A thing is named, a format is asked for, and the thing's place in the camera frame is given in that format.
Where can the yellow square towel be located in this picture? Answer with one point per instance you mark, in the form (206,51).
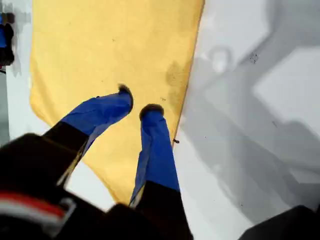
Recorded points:
(112,50)

